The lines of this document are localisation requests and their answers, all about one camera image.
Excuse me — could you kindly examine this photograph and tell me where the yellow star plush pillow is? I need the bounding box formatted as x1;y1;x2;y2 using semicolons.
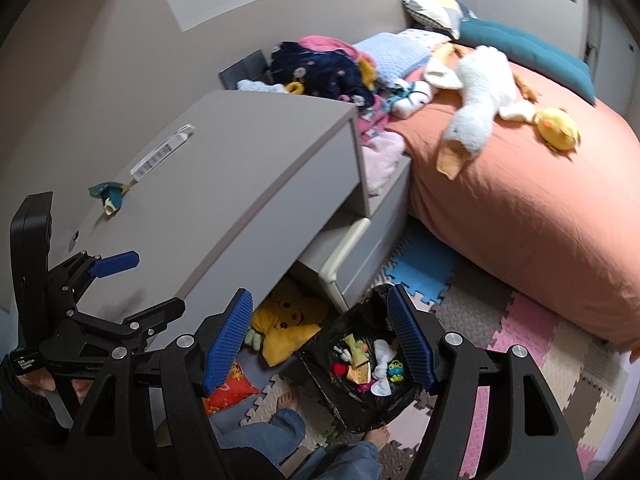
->
250;280;323;367

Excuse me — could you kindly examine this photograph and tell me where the light blue knitted blanket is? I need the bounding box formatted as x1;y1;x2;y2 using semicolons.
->
355;32;436;86

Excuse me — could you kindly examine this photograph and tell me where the person's left leg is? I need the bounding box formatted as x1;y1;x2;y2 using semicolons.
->
215;392;307;463

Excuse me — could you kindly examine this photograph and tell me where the black bin with bag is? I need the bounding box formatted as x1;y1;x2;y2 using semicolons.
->
297;284;428;435

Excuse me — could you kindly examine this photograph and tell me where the pale blue cloth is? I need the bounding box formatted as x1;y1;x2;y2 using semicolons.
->
236;79;288;95

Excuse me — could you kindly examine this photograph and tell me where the grey dresser cabinet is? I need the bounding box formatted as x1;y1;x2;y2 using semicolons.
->
30;90;372;441

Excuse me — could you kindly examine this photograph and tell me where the yellow duck plush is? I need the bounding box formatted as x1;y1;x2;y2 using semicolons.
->
532;107;582;153

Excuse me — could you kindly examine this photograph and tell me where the navy printed garment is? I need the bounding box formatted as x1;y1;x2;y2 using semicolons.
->
270;41;376;108

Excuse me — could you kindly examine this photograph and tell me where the teal plastic toy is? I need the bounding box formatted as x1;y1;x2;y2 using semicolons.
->
89;181;132;217

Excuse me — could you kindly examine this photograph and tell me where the white and blue garment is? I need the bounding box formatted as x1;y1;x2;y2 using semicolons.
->
390;79;433;120

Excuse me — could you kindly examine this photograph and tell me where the white goose plush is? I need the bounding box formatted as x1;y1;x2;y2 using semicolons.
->
425;45;540;181

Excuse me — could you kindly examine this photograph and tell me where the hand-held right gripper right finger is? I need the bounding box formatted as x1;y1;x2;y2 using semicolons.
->
386;284;586;480

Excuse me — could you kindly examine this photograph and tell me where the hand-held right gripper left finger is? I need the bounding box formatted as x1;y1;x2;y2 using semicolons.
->
65;287;256;480

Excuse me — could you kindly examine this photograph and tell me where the pale pink blanket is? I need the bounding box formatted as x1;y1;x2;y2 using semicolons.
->
362;130;408;196

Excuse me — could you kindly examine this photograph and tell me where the grey drawer cabinet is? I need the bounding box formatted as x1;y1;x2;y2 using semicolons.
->
292;155;413;313

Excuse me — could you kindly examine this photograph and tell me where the person's left hand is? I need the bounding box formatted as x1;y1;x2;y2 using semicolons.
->
19;367;96;398

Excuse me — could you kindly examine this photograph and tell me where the white crumpled tissue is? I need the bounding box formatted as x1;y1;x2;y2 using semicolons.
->
367;364;393;398
372;339;398;366

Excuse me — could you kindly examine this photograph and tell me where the foam puzzle mat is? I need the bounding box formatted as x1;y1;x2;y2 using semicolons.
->
220;225;636;480

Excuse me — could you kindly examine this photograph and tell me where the red orange snack bag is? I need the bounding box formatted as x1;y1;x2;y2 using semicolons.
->
205;360;261;416

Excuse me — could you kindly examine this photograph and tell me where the person's left forearm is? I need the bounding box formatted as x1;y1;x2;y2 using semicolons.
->
0;355;76;451

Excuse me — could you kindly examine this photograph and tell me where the white dotted cloth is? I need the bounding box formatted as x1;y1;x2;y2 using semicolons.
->
400;28;451;47

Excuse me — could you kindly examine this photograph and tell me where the teal cushion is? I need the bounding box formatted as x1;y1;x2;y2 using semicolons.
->
457;20;598;106

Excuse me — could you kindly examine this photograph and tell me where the bed with orange cover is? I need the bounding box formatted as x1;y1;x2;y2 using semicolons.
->
385;45;640;356

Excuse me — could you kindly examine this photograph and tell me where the pink printed cloth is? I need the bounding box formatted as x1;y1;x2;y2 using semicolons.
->
357;97;393;148

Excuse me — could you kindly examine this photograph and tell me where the white door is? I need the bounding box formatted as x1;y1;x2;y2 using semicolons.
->
582;0;640;126

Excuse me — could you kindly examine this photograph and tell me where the yellow packet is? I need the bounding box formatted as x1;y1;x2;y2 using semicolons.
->
342;332;371;363

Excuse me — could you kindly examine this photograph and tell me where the patterned pillow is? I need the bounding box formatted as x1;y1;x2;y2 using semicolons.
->
401;0;476;41

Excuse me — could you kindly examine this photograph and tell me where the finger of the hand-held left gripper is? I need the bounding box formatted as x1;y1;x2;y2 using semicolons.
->
66;296;187;356
50;250;141;306

